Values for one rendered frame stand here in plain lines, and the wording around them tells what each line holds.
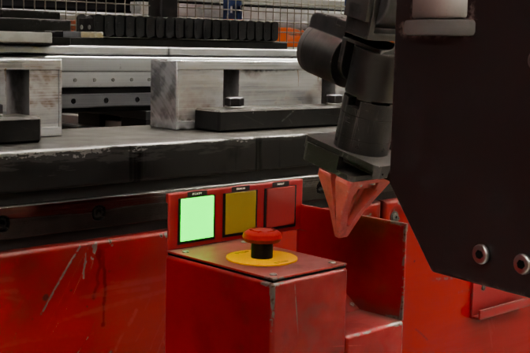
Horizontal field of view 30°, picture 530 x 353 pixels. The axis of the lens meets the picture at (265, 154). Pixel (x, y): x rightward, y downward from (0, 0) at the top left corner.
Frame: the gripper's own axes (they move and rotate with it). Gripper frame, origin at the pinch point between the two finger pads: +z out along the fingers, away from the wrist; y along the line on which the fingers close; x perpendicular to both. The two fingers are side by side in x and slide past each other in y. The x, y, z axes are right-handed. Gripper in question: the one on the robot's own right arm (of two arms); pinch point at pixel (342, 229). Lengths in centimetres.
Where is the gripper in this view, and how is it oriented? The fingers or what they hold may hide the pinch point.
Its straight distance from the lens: 104.9
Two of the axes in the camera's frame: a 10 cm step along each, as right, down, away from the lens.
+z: -1.8, 9.4, 2.8
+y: -6.8, -3.3, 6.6
